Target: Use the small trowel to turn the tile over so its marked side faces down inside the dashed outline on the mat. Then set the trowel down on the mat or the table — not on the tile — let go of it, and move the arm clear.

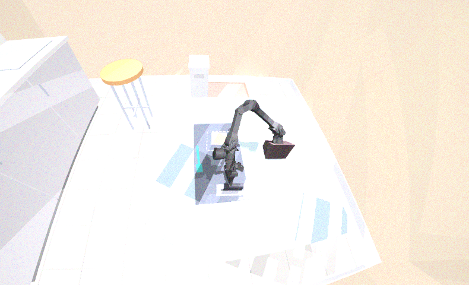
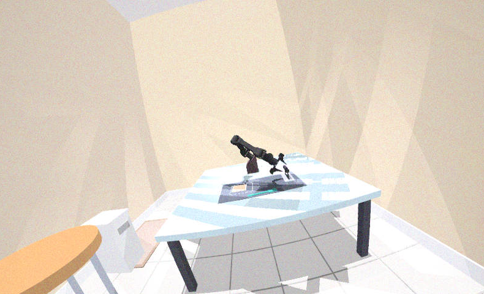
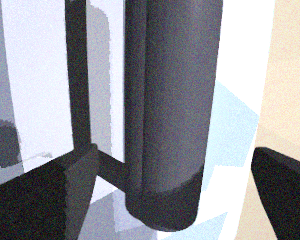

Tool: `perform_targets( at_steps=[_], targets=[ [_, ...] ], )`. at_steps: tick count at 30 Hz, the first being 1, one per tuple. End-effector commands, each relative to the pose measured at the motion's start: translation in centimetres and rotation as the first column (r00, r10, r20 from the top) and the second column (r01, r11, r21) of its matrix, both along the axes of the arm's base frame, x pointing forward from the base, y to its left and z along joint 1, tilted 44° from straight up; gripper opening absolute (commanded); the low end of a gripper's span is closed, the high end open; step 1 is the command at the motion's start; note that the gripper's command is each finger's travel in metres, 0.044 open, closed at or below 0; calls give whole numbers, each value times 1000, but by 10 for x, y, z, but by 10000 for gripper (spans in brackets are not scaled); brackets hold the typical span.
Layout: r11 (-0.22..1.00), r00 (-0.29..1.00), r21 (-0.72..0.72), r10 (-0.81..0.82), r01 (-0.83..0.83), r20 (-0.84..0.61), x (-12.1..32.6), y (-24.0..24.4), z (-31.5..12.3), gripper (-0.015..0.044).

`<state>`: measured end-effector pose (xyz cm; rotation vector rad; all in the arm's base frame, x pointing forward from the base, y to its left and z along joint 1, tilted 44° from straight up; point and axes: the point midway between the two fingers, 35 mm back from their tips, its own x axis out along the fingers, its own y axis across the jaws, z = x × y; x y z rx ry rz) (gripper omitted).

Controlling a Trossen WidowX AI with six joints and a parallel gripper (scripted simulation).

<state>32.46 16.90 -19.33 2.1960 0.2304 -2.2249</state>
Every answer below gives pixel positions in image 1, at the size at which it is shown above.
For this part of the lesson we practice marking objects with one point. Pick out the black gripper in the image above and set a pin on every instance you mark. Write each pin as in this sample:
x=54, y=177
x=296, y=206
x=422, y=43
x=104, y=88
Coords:
x=229, y=170

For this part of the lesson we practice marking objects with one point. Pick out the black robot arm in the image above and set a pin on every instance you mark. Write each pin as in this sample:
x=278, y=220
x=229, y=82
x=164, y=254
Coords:
x=232, y=137

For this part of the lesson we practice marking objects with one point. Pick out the white square tile with dark blue centre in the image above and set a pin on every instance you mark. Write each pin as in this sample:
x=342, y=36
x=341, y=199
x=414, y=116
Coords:
x=218, y=138

